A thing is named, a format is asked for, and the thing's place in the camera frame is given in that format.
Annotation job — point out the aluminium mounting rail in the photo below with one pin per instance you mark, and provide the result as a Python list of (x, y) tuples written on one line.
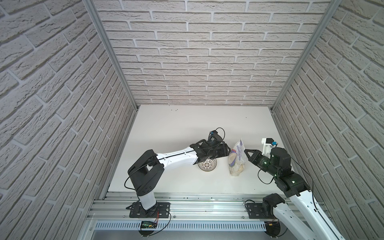
[(216, 207)]

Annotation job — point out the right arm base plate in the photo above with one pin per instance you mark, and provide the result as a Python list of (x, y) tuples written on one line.
[(259, 211)]

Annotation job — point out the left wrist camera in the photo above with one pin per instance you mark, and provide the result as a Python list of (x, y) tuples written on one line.
[(213, 135)]

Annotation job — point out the clear oats bag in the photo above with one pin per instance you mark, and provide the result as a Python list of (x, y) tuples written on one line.
[(237, 159)]

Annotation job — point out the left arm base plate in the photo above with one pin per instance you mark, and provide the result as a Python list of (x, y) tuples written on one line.
[(159, 210)]

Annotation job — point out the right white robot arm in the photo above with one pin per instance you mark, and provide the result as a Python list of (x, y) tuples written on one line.
[(317, 226)]

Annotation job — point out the left aluminium corner post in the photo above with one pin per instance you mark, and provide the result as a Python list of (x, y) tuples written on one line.
[(94, 15)]

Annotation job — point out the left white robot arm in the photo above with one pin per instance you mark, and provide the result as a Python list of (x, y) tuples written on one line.
[(146, 172)]

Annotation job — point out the green circuit board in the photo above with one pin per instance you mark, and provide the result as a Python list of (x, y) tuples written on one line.
[(148, 225)]

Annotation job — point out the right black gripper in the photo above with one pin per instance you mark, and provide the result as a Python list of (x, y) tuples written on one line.
[(259, 159)]

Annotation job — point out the right aluminium corner post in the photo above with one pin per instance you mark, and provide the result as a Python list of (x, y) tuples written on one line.
[(326, 18)]

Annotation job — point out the white slotted cable duct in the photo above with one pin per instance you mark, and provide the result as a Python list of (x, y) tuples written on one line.
[(207, 226)]

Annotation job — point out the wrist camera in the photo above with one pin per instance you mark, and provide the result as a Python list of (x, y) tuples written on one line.
[(268, 144), (213, 135)]

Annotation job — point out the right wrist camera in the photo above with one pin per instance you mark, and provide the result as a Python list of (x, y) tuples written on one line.
[(268, 144)]

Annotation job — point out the patterned ceramic breakfast bowl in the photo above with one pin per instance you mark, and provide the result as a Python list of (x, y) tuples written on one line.
[(208, 165)]

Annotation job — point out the aluminium corner post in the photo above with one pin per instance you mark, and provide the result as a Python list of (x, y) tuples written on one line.
[(94, 15), (326, 18)]

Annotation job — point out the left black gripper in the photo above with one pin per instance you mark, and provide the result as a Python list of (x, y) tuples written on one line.
[(218, 150)]

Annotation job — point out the black round connector box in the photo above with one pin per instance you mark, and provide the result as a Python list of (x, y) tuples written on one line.
[(273, 229)]

